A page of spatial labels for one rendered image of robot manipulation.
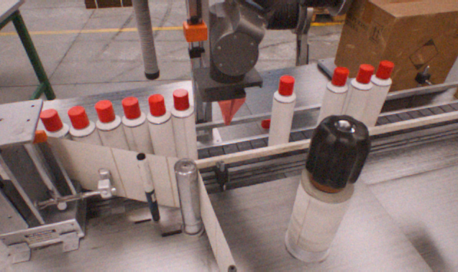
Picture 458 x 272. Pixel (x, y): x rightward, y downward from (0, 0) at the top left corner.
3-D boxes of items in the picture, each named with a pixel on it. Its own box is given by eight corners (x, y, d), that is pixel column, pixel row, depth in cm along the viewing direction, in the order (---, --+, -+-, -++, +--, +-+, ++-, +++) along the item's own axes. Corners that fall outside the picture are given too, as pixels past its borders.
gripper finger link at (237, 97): (244, 133, 56) (247, 86, 50) (204, 139, 54) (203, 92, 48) (234, 111, 61) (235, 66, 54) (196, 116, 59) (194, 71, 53)
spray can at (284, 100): (271, 155, 82) (280, 86, 68) (264, 142, 85) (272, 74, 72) (290, 151, 83) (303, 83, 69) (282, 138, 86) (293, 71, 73)
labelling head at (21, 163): (9, 253, 61) (-76, 160, 44) (23, 201, 70) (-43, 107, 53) (85, 237, 64) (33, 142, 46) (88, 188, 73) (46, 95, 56)
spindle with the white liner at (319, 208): (295, 268, 59) (332, 153, 39) (277, 228, 66) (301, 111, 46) (339, 256, 61) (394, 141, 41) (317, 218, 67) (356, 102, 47)
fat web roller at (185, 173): (183, 240, 63) (173, 178, 51) (180, 221, 67) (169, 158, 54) (205, 234, 64) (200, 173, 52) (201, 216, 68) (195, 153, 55)
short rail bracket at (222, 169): (218, 201, 77) (216, 167, 69) (215, 192, 79) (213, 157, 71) (231, 198, 77) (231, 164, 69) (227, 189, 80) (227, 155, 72)
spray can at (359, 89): (341, 141, 86) (364, 74, 72) (332, 129, 89) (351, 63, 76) (359, 137, 87) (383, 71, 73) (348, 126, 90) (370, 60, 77)
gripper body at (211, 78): (263, 91, 51) (267, 47, 46) (200, 99, 49) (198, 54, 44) (250, 71, 56) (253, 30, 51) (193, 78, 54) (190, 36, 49)
